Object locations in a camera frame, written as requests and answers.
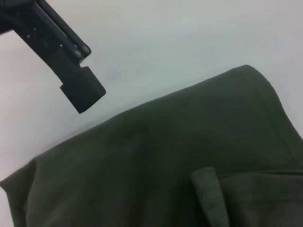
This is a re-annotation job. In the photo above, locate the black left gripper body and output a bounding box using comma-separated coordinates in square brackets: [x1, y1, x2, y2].
[0, 0, 36, 34]

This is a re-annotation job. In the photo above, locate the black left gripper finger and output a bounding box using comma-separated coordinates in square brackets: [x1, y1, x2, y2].
[22, 0, 107, 114]

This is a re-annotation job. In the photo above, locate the dark green FREE t-shirt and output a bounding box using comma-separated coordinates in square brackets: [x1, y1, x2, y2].
[0, 64, 303, 227]

